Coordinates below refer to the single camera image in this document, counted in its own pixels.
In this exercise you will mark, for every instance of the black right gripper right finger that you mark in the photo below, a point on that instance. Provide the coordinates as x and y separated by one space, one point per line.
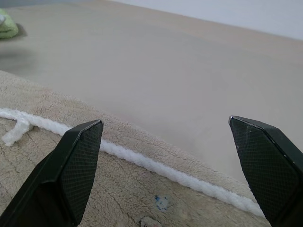
270 170

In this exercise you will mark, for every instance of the beige fluffy towel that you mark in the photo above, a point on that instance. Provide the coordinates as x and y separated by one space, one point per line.
132 186

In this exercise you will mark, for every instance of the green cloth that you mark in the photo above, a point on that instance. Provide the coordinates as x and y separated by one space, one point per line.
7 26

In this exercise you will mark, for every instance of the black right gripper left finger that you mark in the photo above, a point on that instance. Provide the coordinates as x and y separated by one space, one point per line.
59 179

